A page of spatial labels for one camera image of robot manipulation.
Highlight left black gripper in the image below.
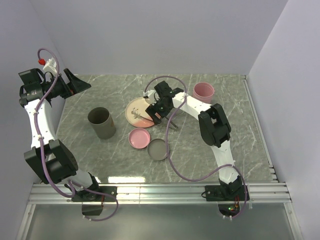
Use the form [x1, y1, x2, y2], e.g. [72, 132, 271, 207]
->
[41, 68, 91, 99]

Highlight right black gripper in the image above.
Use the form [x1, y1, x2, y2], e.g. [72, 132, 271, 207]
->
[145, 97, 172, 126]

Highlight metal tongs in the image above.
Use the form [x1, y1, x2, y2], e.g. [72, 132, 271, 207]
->
[132, 113, 178, 129]

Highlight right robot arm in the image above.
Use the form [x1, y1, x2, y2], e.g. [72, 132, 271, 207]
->
[143, 81, 244, 200]

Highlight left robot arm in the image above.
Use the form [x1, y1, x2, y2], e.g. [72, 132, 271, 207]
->
[19, 68, 101, 201]

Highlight pink and cream plate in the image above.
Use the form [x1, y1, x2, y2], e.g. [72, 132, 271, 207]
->
[125, 97, 155, 128]

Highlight pink round lid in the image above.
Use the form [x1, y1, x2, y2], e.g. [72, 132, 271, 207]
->
[128, 128, 151, 149]

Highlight grey cylindrical container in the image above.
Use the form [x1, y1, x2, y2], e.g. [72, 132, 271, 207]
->
[87, 107, 116, 140]

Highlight grey round lid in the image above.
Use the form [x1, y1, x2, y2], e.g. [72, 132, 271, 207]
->
[147, 138, 167, 161]

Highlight pink cylindrical container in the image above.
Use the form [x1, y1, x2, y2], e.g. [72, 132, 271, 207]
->
[192, 82, 215, 104]

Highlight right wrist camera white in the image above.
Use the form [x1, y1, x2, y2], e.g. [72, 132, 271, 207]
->
[143, 89, 156, 99]

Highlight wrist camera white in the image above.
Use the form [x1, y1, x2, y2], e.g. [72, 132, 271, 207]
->
[143, 89, 156, 99]
[38, 57, 57, 75]

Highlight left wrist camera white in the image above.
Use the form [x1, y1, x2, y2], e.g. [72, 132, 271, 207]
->
[38, 57, 57, 75]

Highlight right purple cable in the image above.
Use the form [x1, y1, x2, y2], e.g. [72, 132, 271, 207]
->
[144, 75, 250, 221]

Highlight purple cable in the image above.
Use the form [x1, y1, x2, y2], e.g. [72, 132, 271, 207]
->
[32, 47, 119, 221]
[144, 75, 250, 221]

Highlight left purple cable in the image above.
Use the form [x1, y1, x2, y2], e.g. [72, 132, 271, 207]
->
[32, 47, 119, 221]

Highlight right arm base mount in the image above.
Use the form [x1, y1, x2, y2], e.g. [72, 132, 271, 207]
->
[201, 184, 250, 219]

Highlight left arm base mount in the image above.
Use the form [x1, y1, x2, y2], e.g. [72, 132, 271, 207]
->
[71, 186, 119, 222]

